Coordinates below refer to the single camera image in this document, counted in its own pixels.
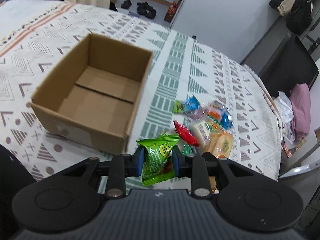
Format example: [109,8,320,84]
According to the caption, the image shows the purple snack packet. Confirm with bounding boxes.
[185,107,207,121]

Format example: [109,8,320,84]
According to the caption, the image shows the white cake packet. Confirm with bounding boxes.
[188,120,210,147]

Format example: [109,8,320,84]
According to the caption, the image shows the blue orange snack packet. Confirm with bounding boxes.
[205,101,233,129]

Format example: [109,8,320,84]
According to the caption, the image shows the red candy packet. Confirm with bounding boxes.
[173,120,200,147]

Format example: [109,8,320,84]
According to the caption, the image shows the white plastic bag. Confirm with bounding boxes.
[274,91,295,143]

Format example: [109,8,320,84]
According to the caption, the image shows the cardboard box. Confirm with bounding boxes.
[31,34,153,155]

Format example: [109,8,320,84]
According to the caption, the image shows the black shoe pair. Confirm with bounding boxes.
[137,2,157,20]

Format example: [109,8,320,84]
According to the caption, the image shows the patterned bed cover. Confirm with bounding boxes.
[1,0,282,180]

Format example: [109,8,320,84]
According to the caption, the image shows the orange cracker packet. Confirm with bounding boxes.
[203,127,234,158]

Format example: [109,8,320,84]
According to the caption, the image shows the red drink bottle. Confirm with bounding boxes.
[164,0,181,23]

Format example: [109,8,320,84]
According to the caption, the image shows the hanging dark clothes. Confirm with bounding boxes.
[269,0,313,35]

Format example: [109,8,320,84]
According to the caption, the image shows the pink cloth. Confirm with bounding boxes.
[290,83,311,141]

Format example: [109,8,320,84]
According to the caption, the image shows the blue green snack packet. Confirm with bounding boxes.
[172,95,200,114]

